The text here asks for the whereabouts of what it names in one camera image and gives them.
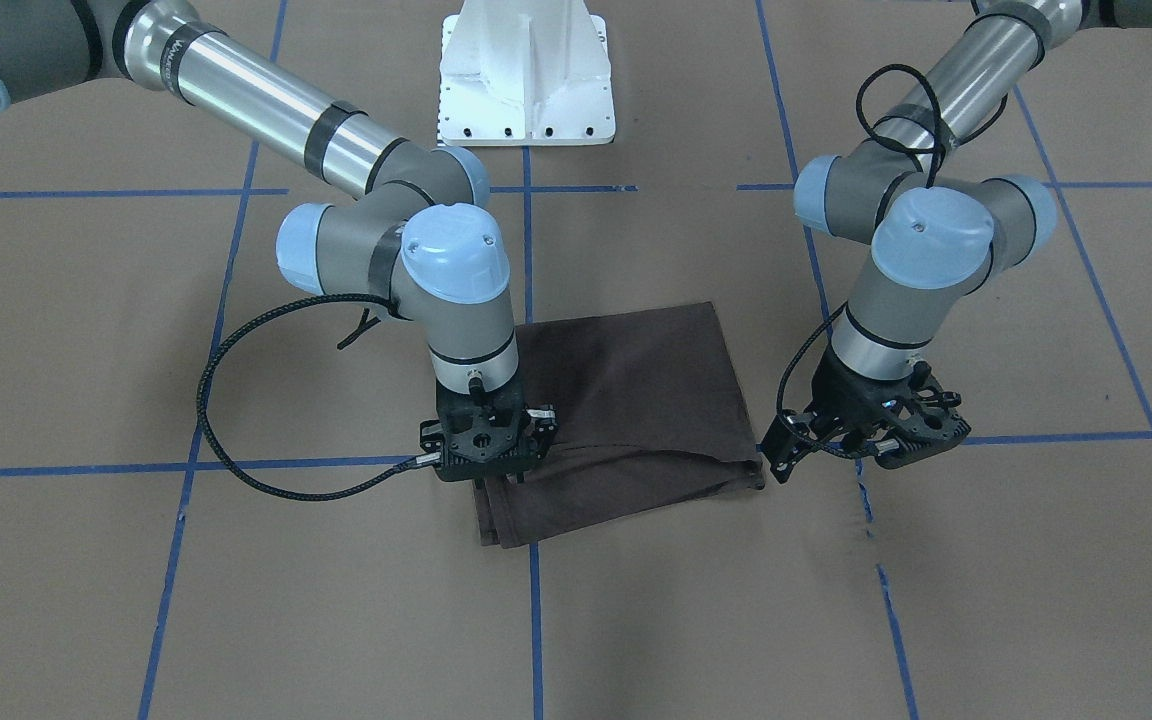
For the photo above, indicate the brown t-shirt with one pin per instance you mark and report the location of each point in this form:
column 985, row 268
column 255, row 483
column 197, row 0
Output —
column 650, row 413

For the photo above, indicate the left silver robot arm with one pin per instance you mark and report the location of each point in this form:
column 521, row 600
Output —
column 932, row 240

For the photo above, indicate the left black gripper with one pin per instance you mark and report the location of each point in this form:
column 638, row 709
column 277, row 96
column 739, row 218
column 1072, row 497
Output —
column 832, row 401

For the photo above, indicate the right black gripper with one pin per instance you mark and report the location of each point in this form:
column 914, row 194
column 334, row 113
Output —
column 542, row 424

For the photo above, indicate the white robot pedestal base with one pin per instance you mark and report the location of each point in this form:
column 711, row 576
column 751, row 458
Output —
column 525, row 73

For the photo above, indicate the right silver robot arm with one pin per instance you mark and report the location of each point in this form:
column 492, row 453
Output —
column 411, row 239

